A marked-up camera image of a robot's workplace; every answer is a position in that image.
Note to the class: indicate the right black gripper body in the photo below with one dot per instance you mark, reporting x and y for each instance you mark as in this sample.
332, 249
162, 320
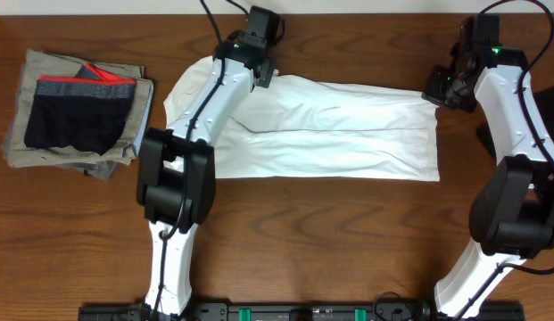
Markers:
443, 89

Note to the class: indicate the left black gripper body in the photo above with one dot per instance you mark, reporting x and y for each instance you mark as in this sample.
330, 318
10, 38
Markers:
270, 70

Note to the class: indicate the white t-shirt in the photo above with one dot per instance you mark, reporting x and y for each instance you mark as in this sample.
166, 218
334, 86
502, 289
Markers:
296, 127

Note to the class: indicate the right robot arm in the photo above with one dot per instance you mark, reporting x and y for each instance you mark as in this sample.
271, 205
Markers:
511, 220

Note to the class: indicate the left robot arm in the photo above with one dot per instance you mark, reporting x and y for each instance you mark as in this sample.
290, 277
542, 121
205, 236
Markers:
176, 179

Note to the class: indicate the navy boxer shorts red waistband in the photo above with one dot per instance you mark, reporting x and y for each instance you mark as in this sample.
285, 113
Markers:
87, 112

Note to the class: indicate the folded grey garment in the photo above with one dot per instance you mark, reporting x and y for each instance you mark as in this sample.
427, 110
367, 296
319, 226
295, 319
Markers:
101, 169

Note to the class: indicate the folded khaki garment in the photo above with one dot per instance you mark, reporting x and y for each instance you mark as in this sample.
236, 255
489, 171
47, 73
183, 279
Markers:
39, 64

